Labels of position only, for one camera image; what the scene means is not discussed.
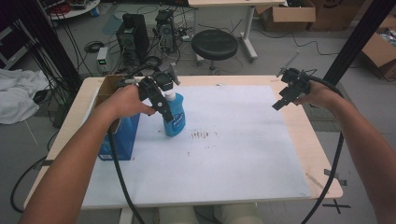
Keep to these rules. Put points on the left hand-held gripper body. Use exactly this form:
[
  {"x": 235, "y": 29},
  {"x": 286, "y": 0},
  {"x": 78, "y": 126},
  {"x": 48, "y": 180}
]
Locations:
[{"x": 155, "y": 81}]

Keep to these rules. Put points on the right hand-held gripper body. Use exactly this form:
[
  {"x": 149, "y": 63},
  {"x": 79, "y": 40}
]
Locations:
[{"x": 295, "y": 83}]

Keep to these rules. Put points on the blue dish soap bottle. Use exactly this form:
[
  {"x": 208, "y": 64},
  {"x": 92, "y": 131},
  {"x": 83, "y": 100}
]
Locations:
[{"x": 176, "y": 116}]

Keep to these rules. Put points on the person's right hand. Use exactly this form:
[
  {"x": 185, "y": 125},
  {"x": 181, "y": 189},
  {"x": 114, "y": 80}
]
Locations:
[{"x": 317, "y": 93}]

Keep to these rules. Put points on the person's left hand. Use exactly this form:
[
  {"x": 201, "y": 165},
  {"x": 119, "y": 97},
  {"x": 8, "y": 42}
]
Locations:
[{"x": 126, "y": 101}]

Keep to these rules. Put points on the black computer tower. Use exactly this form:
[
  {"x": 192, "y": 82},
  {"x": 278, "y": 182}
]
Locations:
[{"x": 134, "y": 37}]

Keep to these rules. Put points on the blue cardboard box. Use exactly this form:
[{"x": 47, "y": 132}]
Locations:
[{"x": 123, "y": 137}]

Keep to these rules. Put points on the grey open computer tower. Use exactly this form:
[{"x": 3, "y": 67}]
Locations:
[{"x": 166, "y": 31}]

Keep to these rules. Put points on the small grey power supply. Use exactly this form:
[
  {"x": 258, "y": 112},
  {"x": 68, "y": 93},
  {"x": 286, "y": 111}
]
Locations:
[{"x": 102, "y": 59}]

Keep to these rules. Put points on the large open cardboard box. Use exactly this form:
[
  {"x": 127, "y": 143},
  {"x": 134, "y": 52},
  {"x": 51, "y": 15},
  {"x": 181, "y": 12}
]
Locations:
[{"x": 288, "y": 15}]

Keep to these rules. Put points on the black round stool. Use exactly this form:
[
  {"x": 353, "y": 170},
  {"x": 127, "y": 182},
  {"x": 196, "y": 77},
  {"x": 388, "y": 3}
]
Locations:
[{"x": 214, "y": 45}]

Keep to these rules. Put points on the white table mat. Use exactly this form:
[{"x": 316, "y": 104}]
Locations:
[{"x": 224, "y": 161}]

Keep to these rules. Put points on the white-legged wooden table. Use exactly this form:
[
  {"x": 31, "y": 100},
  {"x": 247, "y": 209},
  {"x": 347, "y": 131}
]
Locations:
[{"x": 249, "y": 18}]

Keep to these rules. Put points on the cardboard box with contents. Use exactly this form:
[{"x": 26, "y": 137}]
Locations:
[{"x": 379, "y": 54}]

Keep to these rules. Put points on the grey tape strip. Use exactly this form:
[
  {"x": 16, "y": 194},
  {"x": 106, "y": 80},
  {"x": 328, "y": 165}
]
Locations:
[{"x": 335, "y": 177}]

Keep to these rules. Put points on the round white table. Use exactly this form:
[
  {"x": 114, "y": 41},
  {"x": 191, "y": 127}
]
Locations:
[{"x": 74, "y": 7}]

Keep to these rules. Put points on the white crumpled cloth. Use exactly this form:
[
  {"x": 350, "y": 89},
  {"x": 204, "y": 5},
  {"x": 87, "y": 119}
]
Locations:
[{"x": 18, "y": 95}]

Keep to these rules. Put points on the black metal stand post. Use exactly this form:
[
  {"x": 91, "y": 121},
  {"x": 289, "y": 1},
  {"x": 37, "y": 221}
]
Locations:
[
  {"x": 358, "y": 40},
  {"x": 46, "y": 43}
]

